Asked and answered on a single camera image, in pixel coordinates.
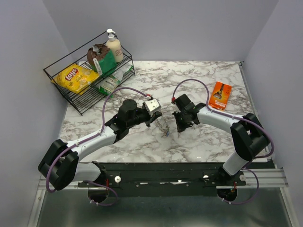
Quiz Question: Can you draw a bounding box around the cream lotion pump bottle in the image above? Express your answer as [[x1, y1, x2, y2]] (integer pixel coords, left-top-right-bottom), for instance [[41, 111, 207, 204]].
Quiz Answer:
[[106, 28, 124, 63]]

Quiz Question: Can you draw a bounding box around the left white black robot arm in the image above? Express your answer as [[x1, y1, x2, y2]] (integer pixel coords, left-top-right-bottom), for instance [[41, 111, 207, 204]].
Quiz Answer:
[[38, 98, 162, 192]]

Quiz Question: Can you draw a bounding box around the yellow Lays chips bag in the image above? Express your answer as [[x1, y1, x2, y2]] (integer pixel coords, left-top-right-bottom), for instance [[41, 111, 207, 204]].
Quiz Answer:
[[52, 64, 99, 95]]

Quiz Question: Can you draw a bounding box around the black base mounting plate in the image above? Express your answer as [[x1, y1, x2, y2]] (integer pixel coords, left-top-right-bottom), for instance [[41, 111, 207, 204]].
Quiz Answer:
[[75, 161, 277, 198]]

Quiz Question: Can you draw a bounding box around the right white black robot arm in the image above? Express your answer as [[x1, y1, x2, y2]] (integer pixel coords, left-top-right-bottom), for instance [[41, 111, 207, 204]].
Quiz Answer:
[[172, 94, 269, 185]]

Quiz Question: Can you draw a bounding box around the orange small box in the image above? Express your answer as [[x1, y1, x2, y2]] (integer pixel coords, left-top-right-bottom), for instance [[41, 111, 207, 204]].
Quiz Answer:
[[209, 81, 232, 111]]

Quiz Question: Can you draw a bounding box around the purple cable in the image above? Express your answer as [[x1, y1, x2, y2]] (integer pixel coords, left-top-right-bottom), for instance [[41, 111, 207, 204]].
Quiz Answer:
[[46, 87, 152, 206], [171, 79, 275, 205]]

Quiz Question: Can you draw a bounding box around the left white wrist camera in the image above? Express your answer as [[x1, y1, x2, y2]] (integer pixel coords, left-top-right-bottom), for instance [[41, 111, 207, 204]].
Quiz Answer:
[[144, 99, 161, 115]]

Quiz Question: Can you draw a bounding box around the brown green snack bag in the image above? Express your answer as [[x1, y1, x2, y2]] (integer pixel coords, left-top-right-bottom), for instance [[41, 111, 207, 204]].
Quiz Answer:
[[87, 44, 117, 77]]

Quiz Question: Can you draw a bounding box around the black wire rack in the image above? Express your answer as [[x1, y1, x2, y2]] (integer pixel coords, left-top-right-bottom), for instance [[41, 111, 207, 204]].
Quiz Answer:
[[43, 29, 135, 114]]

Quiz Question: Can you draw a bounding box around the white green snack bag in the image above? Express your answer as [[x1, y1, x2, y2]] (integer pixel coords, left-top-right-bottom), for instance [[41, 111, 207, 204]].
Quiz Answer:
[[96, 63, 133, 96]]

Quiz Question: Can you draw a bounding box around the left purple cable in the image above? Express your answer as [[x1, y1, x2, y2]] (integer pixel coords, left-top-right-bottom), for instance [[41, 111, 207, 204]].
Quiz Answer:
[[46, 87, 152, 206]]

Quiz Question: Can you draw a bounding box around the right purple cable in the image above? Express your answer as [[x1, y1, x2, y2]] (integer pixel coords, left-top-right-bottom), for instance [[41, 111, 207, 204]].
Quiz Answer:
[[171, 79, 275, 205]]

